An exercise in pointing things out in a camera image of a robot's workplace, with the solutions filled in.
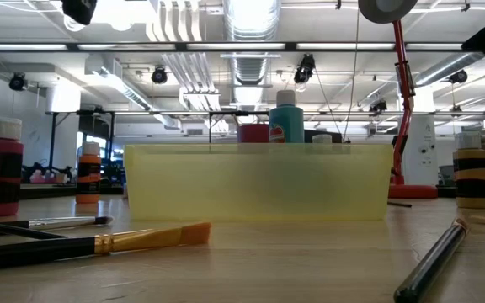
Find small orange paint bottle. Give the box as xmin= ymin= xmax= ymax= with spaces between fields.
xmin=76 ymin=141 xmax=104 ymax=205

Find silver ferrule paintbrush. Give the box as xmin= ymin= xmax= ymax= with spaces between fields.
xmin=0 ymin=215 xmax=115 ymax=237

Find large teal paint bottle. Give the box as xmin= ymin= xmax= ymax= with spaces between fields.
xmin=269 ymin=89 xmax=306 ymax=145

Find small ochre paint bottle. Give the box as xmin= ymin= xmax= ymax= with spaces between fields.
xmin=452 ymin=130 xmax=485 ymax=210

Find black ceiling spotlight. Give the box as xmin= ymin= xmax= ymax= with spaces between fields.
xmin=151 ymin=66 xmax=168 ymax=85
xmin=448 ymin=69 xmax=469 ymax=84
xmin=8 ymin=73 xmax=28 ymax=93
xmin=293 ymin=53 xmax=317 ymax=85
xmin=368 ymin=99 xmax=389 ymax=114

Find white pillar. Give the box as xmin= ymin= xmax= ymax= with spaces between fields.
xmin=406 ymin=86 xmax=437 ymax=186

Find red desk lamp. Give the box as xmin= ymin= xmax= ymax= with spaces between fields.
xmin=358 ymin=0 xmax=440 ymax=200

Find black rectangular screen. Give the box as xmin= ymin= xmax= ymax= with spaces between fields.
xmin=304 ymin=128 xmax=344 ymax=145

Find magenta plastic cup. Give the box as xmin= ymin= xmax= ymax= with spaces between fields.
xmin=237 ymin=123 xmax=270 ymax=145

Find flat orange bristle paintbrush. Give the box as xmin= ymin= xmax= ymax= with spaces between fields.
xmin=0 ymin=221 xmax=212 ymax=272

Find yellow translucent plastic bin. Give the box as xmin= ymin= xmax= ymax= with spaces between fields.
xmin=123 ymin=142 xmax=394 ymax=222

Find black neighbouring station frame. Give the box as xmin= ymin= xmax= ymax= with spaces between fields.
xmin=45 ymin=108 xmax=485 ymax=169

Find silver ceiling air duct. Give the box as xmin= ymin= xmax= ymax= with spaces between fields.
xmin=221 ymin=0 xmax=283 ymax=88

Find dark green handle paintbrush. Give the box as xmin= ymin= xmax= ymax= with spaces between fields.
xmin=393 ymin=217 xmax=471 ymax=303

